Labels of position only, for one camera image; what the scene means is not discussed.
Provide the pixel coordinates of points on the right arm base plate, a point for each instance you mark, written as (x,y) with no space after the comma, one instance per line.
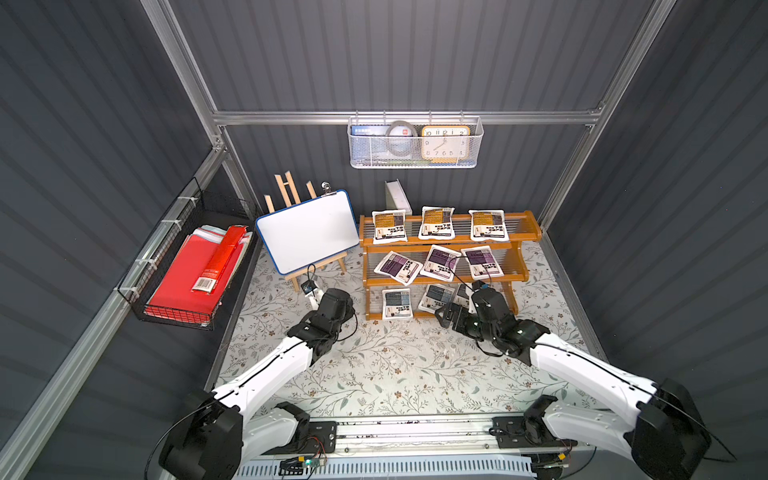
(517,431)

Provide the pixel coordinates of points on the white wire wall basket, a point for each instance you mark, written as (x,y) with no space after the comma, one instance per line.
(370,153)

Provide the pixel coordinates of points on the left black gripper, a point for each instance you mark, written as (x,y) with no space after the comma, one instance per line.
(321,301)

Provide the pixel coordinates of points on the orange wooden three-tier shelf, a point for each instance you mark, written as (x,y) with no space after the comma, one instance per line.
(521,227)

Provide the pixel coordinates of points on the purple coffee bag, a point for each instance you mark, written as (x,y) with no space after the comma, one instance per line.
(399,268)
(440,263)
(482,263)

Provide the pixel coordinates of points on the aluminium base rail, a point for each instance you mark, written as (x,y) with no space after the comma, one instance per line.
(408,435)

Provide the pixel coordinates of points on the blue-grey coffee bag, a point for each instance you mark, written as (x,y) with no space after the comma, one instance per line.
(435,297)
(397,304)
(462,296)

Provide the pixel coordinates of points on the black wire side basket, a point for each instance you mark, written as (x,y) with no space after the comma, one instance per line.
(202,207)

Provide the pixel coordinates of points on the yellow coffee bag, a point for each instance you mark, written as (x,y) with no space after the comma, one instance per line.
(488,225)
(389,226)
(436,223)

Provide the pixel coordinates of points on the red folder stack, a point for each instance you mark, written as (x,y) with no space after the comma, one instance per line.
(174,299)

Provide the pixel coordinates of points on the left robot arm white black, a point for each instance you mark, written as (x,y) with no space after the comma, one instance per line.
(223,429)

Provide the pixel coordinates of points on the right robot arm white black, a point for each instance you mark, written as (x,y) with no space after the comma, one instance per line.
(654,424)

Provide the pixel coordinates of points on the blue box in basket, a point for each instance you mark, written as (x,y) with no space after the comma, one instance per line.
(368,131)

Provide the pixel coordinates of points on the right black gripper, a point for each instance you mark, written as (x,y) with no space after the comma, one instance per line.
(453,315)

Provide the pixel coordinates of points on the round tape roll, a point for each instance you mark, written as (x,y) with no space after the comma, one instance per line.
(399,139)

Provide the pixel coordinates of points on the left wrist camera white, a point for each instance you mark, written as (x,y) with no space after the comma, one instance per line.
(312,293)

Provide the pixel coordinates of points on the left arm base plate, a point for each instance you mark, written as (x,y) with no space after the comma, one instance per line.
(310,438)

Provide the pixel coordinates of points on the blue-grey coffee bag back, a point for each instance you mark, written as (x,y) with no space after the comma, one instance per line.
(462,296)

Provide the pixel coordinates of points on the red long box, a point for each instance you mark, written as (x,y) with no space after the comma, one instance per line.
(213,270)

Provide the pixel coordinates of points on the blue-grey coffee bag front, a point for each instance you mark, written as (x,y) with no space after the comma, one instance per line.
(397,304)

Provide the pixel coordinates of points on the white whiteboard blue frame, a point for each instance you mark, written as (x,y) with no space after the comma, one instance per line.
(309,232)

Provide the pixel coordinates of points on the wooden easel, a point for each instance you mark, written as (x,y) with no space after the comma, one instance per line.
(288,191)

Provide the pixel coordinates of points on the yellow square clock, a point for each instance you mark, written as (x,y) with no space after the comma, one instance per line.
(445,144)

